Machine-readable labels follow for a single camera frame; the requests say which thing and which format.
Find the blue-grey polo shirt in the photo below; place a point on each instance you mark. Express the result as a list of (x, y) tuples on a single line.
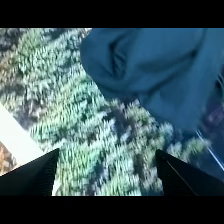
[(160, 70)]

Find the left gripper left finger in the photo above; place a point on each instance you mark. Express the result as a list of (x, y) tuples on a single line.
[(31, 178)]

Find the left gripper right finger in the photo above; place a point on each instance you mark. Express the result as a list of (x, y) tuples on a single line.
[(186, 180)]

